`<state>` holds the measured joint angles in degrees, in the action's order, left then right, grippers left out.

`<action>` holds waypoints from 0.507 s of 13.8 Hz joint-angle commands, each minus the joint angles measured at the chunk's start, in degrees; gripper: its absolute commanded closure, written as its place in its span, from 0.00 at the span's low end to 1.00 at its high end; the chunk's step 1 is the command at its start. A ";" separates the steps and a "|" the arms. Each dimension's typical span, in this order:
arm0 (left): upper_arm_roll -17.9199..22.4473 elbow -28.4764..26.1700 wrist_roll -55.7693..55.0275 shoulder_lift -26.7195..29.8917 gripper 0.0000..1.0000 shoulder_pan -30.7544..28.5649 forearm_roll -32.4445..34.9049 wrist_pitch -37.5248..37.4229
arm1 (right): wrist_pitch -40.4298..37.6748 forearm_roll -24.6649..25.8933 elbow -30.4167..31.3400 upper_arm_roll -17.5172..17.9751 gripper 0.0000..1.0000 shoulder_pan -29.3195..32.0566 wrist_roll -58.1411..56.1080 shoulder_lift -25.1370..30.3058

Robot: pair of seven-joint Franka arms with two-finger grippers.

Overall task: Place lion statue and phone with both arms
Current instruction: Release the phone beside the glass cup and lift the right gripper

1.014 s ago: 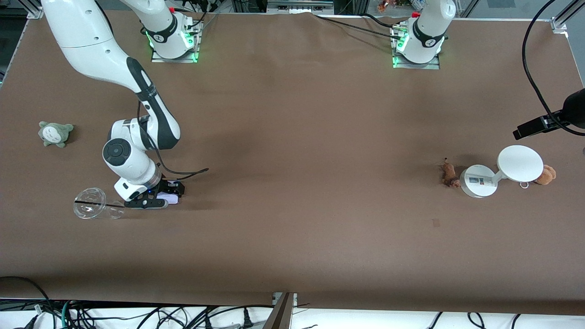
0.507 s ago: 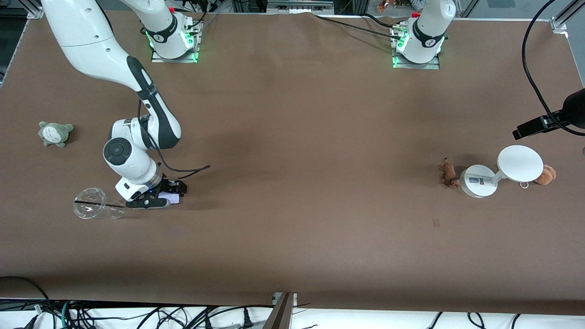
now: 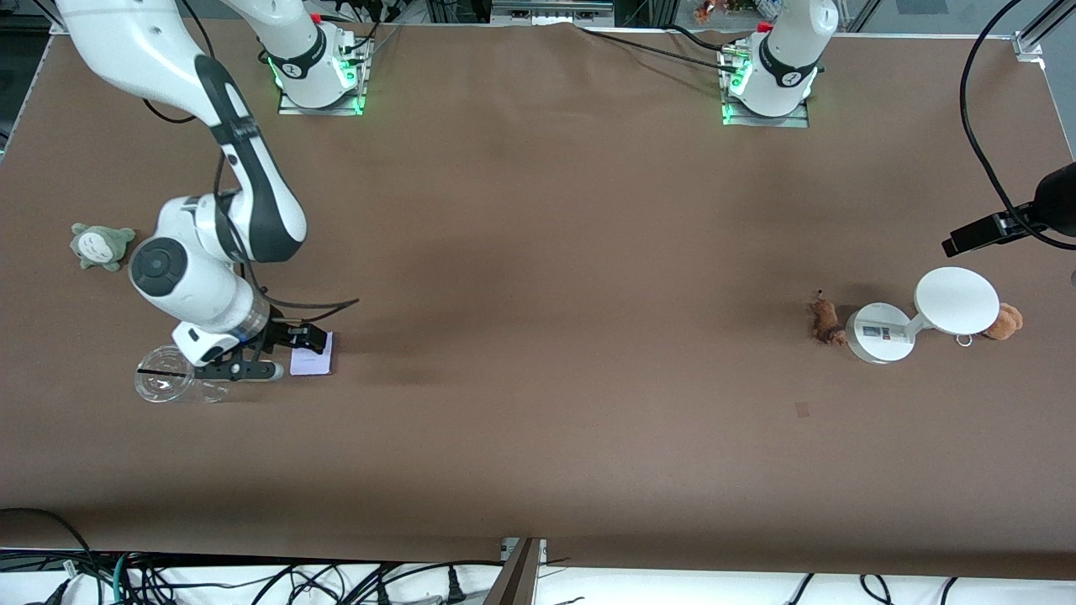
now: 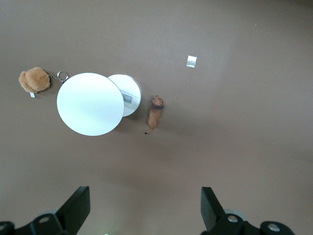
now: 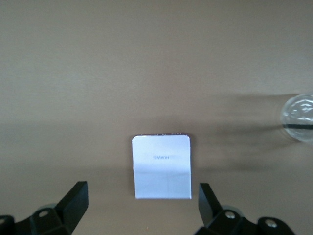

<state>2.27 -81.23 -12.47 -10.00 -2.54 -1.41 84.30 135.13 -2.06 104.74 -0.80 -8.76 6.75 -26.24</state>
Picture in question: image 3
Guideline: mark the white square card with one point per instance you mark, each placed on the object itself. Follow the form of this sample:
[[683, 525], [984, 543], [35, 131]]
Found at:
[[313, 363]]

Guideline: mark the brown lion statue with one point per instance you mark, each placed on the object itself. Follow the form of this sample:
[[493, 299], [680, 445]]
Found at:
[[827, 323]]

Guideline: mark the aluminium profile bar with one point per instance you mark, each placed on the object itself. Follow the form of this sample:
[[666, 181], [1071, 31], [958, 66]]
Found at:
[[514, 580]]

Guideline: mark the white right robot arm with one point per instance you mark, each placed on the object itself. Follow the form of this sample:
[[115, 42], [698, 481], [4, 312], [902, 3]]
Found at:
[[126, 42]]

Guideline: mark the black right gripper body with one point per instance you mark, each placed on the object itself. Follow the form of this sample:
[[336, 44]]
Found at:
[[278, 334]]

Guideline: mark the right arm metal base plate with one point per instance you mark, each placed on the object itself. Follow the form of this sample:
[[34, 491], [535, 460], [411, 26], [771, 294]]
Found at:
[[324, 109]]

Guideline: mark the grey power strip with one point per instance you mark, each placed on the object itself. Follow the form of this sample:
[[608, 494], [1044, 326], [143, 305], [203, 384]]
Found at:
[[551, 10]]

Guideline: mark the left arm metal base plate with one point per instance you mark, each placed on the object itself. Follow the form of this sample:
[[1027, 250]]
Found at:
[[765, 122]]

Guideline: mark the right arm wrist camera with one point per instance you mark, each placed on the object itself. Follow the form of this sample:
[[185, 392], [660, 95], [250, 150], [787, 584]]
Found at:
[[238, 370]]

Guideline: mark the grey totoro plush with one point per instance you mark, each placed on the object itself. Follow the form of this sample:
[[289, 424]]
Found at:
[[101, 246]]

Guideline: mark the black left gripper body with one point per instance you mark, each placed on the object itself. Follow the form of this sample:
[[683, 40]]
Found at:
[[1061, 197]]

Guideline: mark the brown teddy bear plush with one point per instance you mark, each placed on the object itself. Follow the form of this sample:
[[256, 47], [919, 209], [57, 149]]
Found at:
[[1004, 322]]

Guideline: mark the clear plastic cup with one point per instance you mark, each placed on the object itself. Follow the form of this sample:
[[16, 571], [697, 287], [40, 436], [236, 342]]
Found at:
[[164, 388]]

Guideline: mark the black straw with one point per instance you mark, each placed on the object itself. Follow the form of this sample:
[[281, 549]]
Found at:
[[155, 370]]

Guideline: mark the aluminium corner frame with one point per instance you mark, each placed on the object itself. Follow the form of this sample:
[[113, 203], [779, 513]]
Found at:
[[1032, 44]]

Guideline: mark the brown table cover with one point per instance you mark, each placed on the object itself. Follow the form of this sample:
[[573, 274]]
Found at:
[[538, 462]]

